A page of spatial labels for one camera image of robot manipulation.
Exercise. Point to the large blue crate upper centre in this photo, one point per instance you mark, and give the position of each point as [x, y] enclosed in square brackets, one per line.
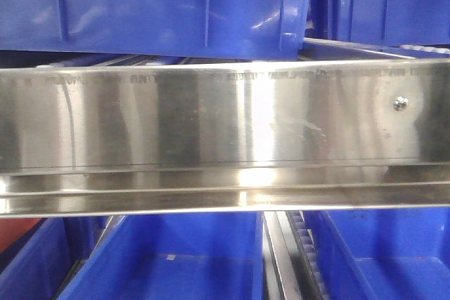
[240, 29]

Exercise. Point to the blue bin lower centre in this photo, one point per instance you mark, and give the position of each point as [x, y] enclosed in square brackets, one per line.
[216, 255]

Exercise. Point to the blue bin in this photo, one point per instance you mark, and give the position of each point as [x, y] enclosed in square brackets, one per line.
[382, 253]
[37, 264]
[216, 255]

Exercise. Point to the blue bin lower right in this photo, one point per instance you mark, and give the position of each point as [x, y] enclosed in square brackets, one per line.
[382, 253]

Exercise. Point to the blue crate upper right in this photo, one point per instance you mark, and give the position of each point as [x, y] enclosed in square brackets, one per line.
[380, 22]

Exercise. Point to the blue bin lower left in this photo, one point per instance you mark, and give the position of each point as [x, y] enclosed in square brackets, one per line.
[37, 264]

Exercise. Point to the stainless steel shelf front rail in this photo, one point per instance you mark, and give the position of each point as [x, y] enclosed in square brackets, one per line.
[237, 136]

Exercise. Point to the roller track rail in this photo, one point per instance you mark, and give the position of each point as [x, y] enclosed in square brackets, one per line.
[289, 258]

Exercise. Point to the silver bolt on rail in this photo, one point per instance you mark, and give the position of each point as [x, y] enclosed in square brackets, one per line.
[400, 103]

